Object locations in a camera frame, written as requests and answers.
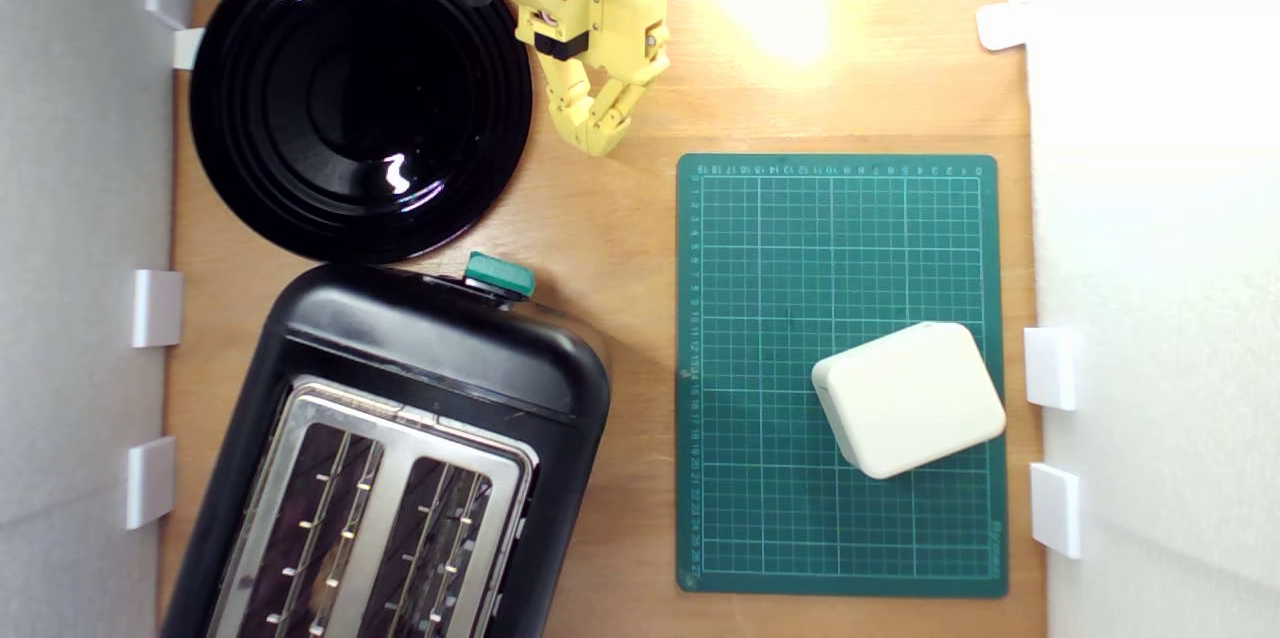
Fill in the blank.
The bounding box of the green toaster lever knob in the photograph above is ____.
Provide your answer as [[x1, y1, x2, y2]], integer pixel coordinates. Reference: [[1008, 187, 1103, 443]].
[[464, 251, 537, 302]]

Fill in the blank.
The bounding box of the black two-slot toaster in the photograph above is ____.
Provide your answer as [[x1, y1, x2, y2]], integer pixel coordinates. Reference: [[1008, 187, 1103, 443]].
[[160, 261, 613, 638]]

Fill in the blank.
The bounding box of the black round plate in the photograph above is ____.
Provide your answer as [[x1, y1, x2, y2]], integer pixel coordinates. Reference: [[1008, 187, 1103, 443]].
[[188, 0, 535, 266]]

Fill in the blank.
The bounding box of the green cutting mat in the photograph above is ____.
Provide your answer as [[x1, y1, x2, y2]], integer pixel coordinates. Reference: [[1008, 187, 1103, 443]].
[[676, 153, 1009, 599]]

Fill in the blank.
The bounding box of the white rounded block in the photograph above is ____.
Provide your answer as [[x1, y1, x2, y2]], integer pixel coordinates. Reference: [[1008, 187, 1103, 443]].
[[811, 321, 1008, 481]]

